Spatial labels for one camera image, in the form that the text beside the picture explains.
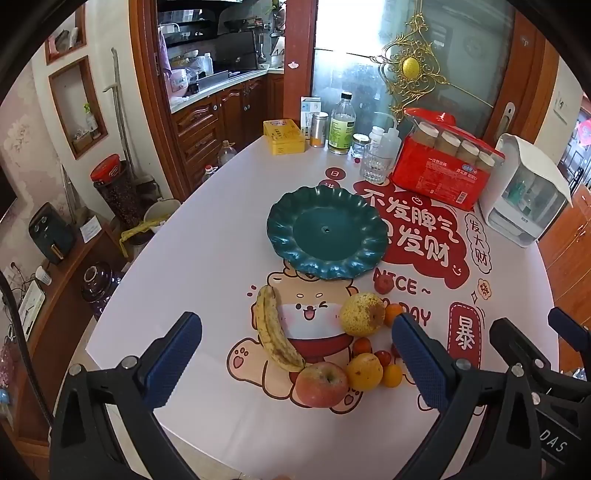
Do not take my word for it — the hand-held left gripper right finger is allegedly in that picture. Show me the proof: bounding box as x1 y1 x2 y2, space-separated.
392 313 542 480

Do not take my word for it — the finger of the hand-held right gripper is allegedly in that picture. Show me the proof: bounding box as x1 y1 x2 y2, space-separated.
548 307 591 354
489 318 555 376

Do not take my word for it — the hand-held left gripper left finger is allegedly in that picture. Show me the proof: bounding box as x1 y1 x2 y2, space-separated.
48 312 203 480

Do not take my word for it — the yellow orange citrus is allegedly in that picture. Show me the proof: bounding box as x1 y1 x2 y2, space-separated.
347 353 384 391

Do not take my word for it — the yellow pear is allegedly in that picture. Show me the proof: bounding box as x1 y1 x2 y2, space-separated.
340 292 386 337

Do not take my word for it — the spotted yellow banana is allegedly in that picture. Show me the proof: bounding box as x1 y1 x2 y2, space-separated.
256 285 307 372

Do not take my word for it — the red apple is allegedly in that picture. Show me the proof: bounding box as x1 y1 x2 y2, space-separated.
295 362 349 408

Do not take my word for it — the dark green scalloped plate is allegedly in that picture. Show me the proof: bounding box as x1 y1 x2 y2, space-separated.
266 185 389 281

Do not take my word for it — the dark ceramic pot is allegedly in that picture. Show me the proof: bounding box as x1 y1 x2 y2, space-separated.
81 261 124 321

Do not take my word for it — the white bucket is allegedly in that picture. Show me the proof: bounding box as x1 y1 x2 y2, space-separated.
143 198 182 234

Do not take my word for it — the white countertop dispenser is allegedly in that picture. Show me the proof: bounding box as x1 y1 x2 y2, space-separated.
478 134 573 248

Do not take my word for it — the white power strip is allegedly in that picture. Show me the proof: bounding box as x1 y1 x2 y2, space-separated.
18 281 47 330

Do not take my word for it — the dark air fryer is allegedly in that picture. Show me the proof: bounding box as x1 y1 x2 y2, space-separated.
28 202 77 265

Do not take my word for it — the red lidded glass jar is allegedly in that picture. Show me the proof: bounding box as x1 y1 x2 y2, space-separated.
90 154 140 232

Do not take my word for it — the red paper cup package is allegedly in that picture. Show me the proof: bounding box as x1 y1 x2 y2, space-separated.
390 107 506 212

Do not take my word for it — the ribbed drinking glass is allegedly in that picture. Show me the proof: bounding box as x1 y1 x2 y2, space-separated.
360 143 393 184

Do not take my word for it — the plastic squeeze wash bottle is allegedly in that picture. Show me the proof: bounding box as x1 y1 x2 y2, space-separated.
374 112 402 171

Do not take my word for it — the wooden kitchen cabinet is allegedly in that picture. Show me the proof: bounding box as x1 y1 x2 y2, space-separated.
171 74 284 195

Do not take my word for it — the yellow tin box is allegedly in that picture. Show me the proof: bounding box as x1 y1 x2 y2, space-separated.
263 119 306 156

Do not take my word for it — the glass vinegar bottle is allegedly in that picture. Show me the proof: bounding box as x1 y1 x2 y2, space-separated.
328 92 356 155

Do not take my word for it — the metal can orange label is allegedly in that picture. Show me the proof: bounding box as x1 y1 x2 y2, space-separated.
310 111 329 148

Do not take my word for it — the white carton box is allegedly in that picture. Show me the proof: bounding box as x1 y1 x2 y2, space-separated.
300 96 322 134

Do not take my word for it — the gold door ornament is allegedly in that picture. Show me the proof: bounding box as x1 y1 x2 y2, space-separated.
369 14 451 121

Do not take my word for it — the black cable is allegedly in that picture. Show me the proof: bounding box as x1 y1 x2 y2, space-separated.
0 272 54 428

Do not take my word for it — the silver door handle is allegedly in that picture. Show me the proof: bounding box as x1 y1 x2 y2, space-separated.
496 102 515 136

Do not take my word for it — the mop handle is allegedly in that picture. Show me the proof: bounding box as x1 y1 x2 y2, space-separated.
104 48 139 182

